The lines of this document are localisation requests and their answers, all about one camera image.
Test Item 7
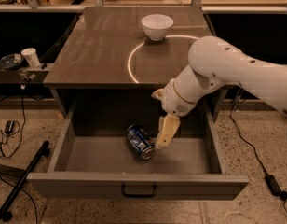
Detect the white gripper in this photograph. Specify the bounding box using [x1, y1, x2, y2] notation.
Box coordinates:
[151, 79, 197, 149]

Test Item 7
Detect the blue pepsi can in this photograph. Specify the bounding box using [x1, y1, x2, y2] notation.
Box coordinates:
[127, 125, 156, 160]

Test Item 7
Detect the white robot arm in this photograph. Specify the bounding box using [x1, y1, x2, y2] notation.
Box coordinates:
[152, 36, 287, 149]

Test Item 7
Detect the grey cabinet counter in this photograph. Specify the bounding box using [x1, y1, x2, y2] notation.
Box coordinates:
[45, 7, 211, 89]

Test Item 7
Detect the grey open drawer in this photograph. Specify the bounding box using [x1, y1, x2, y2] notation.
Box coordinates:
[28, 90, 248, 200]

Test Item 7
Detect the white ceramic bowl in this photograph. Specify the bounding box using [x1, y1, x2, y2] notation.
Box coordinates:
[142, 14, 174, 41]

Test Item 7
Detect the black power adapter right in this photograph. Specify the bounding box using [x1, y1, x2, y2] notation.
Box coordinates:
[265, 174, 287, 201]

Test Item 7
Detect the black power adapter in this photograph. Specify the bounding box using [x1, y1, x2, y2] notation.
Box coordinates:
[4, 120, 14, 134]
[265, 174, 287, 201]

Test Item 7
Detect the white paper cup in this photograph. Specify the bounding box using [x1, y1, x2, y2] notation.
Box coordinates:
[21, 48, 40, 67]

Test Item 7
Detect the black power adapter left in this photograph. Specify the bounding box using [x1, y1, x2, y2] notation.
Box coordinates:
[4, 120, 14, 134]

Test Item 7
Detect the dark blue plate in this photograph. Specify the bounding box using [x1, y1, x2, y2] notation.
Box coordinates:
[0, 53, 24, 70]

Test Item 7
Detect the black bar on floor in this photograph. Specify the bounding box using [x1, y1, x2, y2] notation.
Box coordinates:
[0, 141, 50, 221]

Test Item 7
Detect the black cable right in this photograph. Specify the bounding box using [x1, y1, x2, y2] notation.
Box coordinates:
[229, 89, 287, 221]

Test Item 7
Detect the black cable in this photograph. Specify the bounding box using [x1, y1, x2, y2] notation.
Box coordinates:
[229, 89, 287, 221]
[0, 83, 39, 224]

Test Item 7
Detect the black drawer handle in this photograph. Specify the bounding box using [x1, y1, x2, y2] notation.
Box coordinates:
[121, 184, 157, 199]

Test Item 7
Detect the metal shelf rail left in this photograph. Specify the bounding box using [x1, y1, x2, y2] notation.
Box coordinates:
[0, 63, 53, 84]

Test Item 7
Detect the black cable left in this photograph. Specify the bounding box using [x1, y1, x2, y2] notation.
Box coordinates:
[0, 83, 39, 224]

